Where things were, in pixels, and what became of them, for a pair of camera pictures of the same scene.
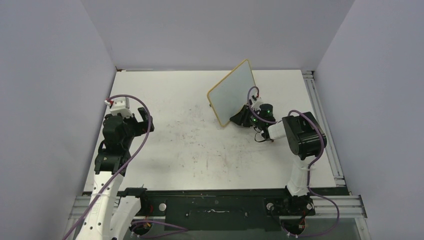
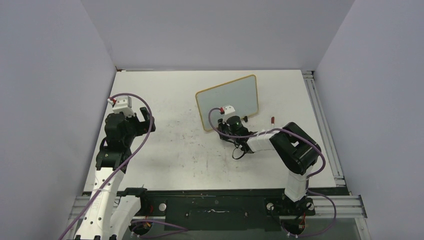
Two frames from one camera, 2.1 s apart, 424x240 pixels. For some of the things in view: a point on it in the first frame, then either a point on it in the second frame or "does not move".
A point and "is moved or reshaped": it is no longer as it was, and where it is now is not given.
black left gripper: [141, 127] does not move
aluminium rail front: [355, 206] does not move
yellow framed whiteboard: [231, 93] is moved or reshaped
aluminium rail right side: [330, 150] does not move
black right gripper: [241, 118] → [222, 125]
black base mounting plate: [240, 209] does not move
